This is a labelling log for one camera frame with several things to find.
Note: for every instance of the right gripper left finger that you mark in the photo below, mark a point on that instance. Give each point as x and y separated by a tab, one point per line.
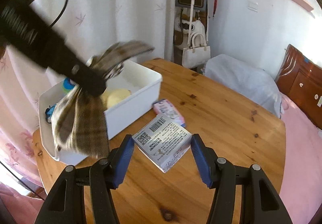
65	202

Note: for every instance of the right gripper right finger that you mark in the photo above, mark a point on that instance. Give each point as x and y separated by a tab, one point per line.
260	202

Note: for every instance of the grey plaid fabric bow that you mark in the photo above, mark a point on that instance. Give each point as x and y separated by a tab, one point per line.
78	121

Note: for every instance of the blue rainbow pony plush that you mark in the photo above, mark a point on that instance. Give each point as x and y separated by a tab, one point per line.
48	113

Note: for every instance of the white printed small box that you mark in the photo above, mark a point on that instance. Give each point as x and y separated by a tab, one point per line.
163	141

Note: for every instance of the pink tissue pack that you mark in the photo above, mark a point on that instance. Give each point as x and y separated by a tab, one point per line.
165	107

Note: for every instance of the pink bed blanket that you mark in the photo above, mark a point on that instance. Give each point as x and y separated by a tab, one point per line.
301	184

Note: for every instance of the yellow plush toy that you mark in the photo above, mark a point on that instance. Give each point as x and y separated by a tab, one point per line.
111	98

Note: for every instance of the white curtain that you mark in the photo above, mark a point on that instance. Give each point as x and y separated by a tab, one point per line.
89	28

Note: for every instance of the grey white pillow bundle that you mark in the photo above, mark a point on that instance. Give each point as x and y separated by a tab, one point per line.
253	83

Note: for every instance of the brown wooden headboard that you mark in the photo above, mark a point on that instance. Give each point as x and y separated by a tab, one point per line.
301	80

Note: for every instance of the white plastic storage bin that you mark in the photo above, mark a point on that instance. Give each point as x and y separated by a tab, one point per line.
144	85

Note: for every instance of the white cartoon tote bag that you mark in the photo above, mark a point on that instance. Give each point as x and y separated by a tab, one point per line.
181	27

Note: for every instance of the white handbag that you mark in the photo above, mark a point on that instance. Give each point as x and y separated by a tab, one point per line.
198	53

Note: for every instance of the white wall switch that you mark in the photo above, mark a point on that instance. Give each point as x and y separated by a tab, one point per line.
253	6

